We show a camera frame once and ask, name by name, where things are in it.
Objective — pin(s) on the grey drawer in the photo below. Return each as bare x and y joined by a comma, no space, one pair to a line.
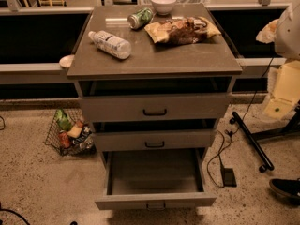
154,99
160,134
154,180

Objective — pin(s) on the grey top drawer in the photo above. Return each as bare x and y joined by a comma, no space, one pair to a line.
154,99

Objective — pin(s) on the grey drawer cabinet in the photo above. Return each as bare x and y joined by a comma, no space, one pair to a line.
148,60

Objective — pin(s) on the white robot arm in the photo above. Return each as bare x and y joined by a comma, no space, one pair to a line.
283,82

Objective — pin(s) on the black shoe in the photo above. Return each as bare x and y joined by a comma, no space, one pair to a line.
286,187

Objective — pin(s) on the black wheeled stand base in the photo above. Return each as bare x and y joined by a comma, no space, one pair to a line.
293,127

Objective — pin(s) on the brown yellow chip bag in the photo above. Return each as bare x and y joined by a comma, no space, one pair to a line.
188,30

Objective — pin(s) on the grey middle drawer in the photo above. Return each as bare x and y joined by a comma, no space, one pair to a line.
160,134

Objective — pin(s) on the green chip bag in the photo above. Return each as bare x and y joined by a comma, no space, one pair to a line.
62,120

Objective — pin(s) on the clear plastic water bottle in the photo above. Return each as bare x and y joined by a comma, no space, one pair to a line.
111,44

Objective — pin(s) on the small round white disc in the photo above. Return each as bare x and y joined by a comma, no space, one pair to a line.
66,61

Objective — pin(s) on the grey bottom drawer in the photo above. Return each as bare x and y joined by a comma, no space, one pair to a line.
154,180

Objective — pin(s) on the black wire basket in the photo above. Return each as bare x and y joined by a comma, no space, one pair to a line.
80,136

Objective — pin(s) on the green soda can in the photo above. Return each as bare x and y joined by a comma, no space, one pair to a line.
140,18

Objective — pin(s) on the black foot pedal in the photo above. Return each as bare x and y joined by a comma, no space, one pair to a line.
228,177

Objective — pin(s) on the white bowl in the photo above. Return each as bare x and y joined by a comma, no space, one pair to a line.
163,7

